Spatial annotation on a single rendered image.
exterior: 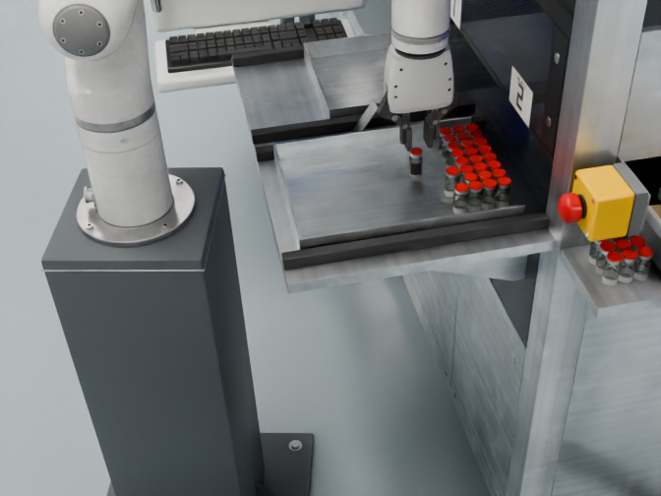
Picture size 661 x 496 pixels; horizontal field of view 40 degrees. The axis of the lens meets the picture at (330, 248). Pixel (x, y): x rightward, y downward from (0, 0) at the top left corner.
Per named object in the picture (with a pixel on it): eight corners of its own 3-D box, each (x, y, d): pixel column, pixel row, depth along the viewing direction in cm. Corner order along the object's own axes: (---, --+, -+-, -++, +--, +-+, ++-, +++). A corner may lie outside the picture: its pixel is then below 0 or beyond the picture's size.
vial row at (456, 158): (449, 149, 153) (450, 125, 150) (483, 212, 139) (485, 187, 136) (436, 151, 152) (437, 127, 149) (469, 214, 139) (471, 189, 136)
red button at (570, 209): (578, 208, 124) (583, 184, 121) (591, 225, 121) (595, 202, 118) (553, 213, 123) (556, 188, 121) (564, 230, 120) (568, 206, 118)
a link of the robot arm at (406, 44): (443, 9, 135) (442, 28, 136) (385, 17, 133) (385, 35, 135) (459, 33, 128) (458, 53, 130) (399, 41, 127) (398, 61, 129)
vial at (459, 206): (464, 206, 140) (466, 181, 137) (468, 214, 139) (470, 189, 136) (450, 208, 140) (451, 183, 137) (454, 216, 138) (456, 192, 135)
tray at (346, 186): (469, 133, 156) (470, 115, 154) (522, 223, 137) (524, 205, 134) (274, 160, 152) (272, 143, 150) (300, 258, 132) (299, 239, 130)
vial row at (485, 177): (461, 147, 153) (463, 123, 150) (497, 210, 139) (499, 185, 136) (449, 149, 153) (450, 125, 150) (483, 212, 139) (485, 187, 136)
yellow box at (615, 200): (616, 204, 127) (625, 160, 122) (639, 235, 121) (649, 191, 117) (565, 212, 126) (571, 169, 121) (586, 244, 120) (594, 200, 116)
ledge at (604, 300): (647, 244, 135) (650, 233, 134) (691, 302, 125) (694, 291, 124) (559, 259, 133) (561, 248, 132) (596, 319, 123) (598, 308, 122)
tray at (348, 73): (468, 37, 184) (470, 21, 182) (513, 100, 164) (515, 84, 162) (304, 59, 179) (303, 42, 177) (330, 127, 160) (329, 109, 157)
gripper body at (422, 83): (446, 23, 136) (444, 90, 143) (380, 31, 134) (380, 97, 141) (461, 45, 130) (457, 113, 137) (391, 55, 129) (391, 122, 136)
